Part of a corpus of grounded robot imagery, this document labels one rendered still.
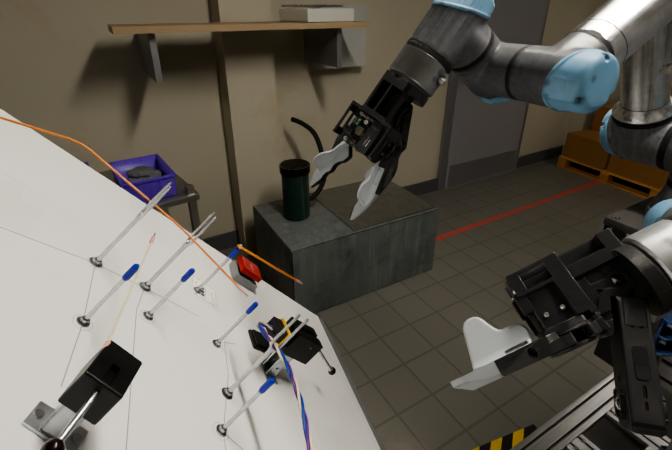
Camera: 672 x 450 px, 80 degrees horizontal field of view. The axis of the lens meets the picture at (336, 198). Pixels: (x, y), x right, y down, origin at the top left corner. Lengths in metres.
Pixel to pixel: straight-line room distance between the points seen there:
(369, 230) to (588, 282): 1.89
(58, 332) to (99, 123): 2.20
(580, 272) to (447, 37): 0.33
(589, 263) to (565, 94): 0.21
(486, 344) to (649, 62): 0.72
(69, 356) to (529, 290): 0.44
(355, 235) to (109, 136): 1.51
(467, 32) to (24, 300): 0.59
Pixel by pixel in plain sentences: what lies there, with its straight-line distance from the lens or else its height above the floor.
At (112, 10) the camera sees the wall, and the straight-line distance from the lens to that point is 2.57.
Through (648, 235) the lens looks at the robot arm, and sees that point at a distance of 0.48.
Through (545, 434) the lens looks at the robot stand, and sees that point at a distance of 1.80.
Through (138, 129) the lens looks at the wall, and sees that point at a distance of 2.65.
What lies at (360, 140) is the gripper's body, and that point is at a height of 1.42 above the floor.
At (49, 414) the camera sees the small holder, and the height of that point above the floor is 1.30.
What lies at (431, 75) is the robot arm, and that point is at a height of 1.51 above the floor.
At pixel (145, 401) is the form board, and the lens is 0.49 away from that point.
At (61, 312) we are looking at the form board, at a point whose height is 1.31.
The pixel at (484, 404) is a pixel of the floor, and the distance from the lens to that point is 2.11.
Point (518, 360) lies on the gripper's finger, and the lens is 0.42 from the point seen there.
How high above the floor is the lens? 1.59
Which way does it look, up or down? 25 degrees down
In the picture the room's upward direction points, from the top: straight up
